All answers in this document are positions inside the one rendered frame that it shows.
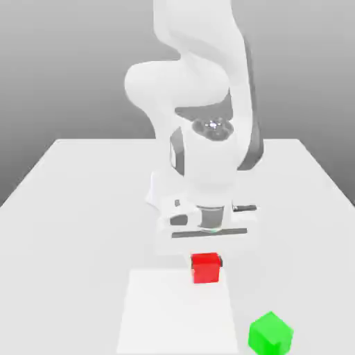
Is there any small green cube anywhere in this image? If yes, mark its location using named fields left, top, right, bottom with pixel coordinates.
left=248, top=311, right=295, bottom=355

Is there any small red cube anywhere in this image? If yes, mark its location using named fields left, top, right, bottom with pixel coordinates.
left=190, top=252, right=222, bottom=285

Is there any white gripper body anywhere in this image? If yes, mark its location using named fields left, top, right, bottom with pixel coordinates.
left=158, top=225, right=251, bottom=255

